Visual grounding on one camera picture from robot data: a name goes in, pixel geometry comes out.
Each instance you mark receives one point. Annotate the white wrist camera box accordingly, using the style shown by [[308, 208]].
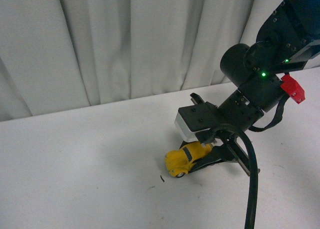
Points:
[[197, 118]]

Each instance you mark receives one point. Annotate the grey pleated curtain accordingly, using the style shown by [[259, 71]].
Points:
[[58, 55]]

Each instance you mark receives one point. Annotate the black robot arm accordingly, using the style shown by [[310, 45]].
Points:
[[287, 40]]

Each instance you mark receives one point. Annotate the red plastic clip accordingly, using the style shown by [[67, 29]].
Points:
[[293, 88]]

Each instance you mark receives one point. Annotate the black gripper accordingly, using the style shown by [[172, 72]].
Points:
[[229, 151]]

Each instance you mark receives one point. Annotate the yellow beetle toy car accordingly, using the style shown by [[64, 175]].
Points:
[[179, 162]]

